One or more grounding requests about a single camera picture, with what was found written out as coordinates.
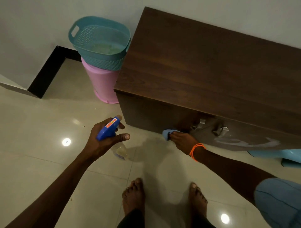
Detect person's left forearm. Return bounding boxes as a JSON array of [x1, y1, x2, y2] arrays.
[[5, 151, 94, 228]]

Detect person's dark trousers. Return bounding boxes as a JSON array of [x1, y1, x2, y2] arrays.
[[117, 209, 217, 228]]

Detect pink plastic bin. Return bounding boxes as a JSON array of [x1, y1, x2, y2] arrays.
[[81, 57, 120, 104]]

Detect blue cleaning cloth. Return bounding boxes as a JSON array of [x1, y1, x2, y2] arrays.
[[162, 129, 181, 141]]

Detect person's right hand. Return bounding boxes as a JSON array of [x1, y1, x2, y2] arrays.
[[169, 131, 200, 156]]

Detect dark brown wooden cabinet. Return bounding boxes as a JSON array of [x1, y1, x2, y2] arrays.
[[114, 7, 301, 152]]

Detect person's right foot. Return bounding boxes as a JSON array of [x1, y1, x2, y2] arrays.
[[189, 182, 208, 219]]

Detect blue-headed clear spray bottle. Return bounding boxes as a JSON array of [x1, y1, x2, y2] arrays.
[[96, 115, 130, 161]]

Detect person's right forearm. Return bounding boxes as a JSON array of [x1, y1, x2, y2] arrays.
[[192, 145, 276, 205]]

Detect teal perforated plastic basket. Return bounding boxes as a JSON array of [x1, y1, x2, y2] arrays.
[[68, 16, 131, 71]]

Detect silver cabinet door handle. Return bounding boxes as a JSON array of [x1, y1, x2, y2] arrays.
[[212, 125, 229, 137], [190, 118, 206, 131]]

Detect orange thread bracelet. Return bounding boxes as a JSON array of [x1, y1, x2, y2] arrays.
[[189, 143, 206, 162]]

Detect person's foot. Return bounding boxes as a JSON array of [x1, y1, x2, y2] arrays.
[[122, 178, 146, 216], [189, 182, 208, 219]]

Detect person's light blue sleeve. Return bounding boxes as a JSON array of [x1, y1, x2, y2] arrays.
[[254, 178, 301, 228]]

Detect light blue plastic stool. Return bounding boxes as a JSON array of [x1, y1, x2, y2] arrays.
[[248, 149, 301, 168]]

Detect person's left foot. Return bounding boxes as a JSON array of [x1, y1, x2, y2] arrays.
[[122, 178, 146, 216]]

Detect person's left hand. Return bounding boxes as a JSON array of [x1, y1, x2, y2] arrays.
[[81, 117, 131, 163]]

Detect green cloth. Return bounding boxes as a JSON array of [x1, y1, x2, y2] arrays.
[[90, 43, 123, 55]]

